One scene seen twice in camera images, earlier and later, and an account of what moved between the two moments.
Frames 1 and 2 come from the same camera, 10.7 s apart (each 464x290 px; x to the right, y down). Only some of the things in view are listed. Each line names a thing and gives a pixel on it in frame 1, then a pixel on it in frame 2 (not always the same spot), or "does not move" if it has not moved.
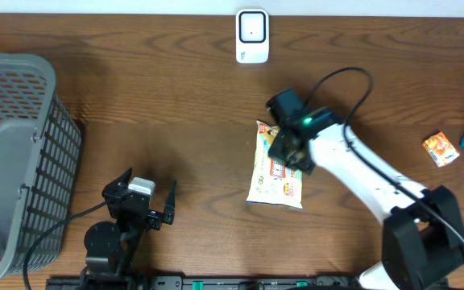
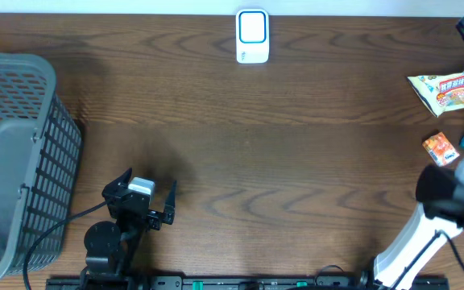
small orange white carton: (441, 149) does not move
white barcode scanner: (252, 35) does not move
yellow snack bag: (273, 182) to (448, 91)
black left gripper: (109, 189) does not move
